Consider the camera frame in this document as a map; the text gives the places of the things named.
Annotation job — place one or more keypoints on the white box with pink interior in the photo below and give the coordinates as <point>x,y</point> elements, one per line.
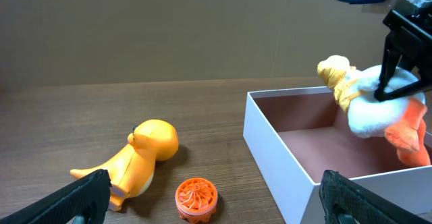
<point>296,134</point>

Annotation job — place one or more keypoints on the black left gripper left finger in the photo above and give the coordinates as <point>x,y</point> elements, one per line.
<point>85,200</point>

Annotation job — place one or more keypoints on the orange round spinner toy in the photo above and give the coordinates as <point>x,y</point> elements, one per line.
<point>196,200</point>

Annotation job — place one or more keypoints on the orange dinosaur toy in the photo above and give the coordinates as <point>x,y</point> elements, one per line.
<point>132,169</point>

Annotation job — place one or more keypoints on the white plush duck toy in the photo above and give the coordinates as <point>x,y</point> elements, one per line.
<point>400,121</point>

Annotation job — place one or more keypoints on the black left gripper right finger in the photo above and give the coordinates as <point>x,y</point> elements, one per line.
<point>345,202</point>

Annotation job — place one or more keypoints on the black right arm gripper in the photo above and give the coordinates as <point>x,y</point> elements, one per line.
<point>409,37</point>

